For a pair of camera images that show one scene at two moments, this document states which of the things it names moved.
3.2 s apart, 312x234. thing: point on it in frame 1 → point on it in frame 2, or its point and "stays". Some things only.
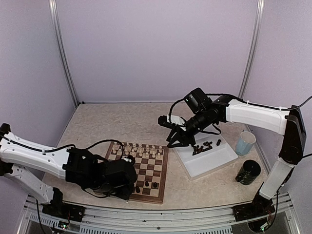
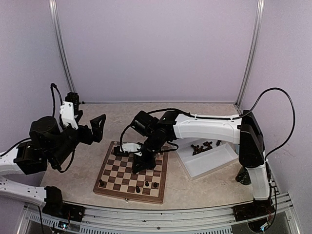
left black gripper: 126,193 → 88,138
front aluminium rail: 238,220 stays
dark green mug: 248,172 stays
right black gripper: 185,142 → 149,163
